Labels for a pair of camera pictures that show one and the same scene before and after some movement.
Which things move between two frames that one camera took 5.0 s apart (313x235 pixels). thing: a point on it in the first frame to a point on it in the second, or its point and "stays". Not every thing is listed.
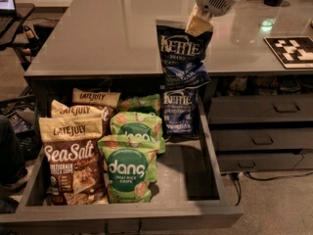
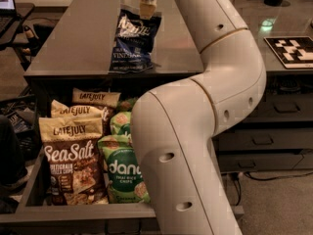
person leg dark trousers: (13, 165) stays
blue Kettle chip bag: (184, 56) to (135, 40)
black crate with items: (22, 113) stays
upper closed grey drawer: (261, 108) stays
